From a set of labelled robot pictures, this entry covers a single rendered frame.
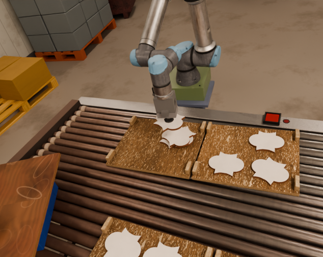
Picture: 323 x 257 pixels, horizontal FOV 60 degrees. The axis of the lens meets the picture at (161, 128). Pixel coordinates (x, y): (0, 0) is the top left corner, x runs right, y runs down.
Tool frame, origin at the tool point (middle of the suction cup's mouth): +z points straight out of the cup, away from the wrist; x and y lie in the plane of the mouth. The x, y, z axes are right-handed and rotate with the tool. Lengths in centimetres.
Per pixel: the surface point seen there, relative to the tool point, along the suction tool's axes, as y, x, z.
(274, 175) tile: 43.4, -20.4, 11.5
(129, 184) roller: -16.6, -24.4, 15.0
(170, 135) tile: -1.3, 1.0, 9.3
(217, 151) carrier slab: 20.9, -6.1, 12.6
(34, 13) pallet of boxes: -264, 298, 27
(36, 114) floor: -216, 149, 107
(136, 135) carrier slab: -20.2, 4.9, 12.6
